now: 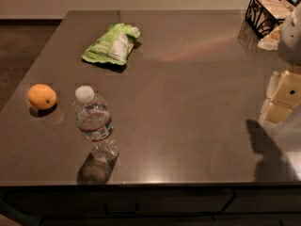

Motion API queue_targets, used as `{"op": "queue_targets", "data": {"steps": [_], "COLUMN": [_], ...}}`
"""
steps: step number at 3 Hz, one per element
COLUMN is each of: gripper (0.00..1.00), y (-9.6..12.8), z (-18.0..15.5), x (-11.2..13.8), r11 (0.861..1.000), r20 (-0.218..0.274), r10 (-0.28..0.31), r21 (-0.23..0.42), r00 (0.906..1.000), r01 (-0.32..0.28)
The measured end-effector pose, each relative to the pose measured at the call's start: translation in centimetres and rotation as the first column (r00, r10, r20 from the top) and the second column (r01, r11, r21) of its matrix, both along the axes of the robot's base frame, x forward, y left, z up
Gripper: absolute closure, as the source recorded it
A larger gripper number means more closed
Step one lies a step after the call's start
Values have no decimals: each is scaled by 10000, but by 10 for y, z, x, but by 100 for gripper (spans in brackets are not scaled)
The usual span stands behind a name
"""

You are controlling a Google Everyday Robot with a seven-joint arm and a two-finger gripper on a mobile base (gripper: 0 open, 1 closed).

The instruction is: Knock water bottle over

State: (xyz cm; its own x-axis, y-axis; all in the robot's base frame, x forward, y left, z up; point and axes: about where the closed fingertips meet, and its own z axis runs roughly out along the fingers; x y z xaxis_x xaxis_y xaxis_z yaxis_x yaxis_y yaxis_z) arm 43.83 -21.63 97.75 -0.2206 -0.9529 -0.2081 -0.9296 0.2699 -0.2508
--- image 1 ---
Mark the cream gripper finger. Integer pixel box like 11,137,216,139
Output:
266,71,281,98
261,71,301,124

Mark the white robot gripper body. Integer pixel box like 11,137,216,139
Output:
278,4,301,66

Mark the clear plastic water bottle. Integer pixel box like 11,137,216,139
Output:
73,86,119,162

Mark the green chip bag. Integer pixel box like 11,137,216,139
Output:
82,23,140,66

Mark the orange fruit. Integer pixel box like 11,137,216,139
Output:
27,84,57,110

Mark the dark counter drawer front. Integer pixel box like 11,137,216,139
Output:
5,188,232,218

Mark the black wire napkin holder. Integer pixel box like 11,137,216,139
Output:
245,0,296,39

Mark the black drawer handle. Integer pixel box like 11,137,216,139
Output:
103,202,140,217

